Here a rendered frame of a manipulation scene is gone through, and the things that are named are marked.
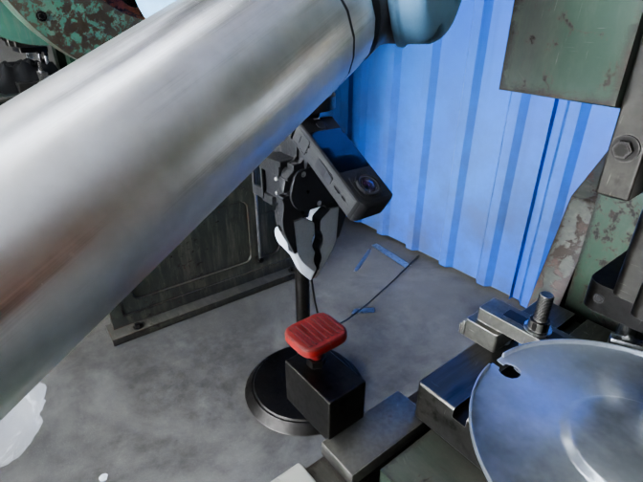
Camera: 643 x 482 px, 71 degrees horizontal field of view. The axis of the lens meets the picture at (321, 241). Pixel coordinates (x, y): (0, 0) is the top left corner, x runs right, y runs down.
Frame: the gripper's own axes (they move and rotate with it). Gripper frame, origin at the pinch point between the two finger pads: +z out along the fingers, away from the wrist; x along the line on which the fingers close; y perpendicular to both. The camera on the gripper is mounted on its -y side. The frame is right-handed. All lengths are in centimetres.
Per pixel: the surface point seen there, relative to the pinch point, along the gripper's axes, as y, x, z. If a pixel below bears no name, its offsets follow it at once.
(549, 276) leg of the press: -8.4, -44.9, 14.4
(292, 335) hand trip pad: 0.9, 3.0, 8.6
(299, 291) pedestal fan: 53, -34, 45
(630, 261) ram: -26.3, -14.5, -8.1
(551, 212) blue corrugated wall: 30, -132, 41
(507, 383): -21.2, -8.5, 6.4
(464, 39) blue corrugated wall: 80, -135, -15
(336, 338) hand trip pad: -2.9, -1.0, 8.6
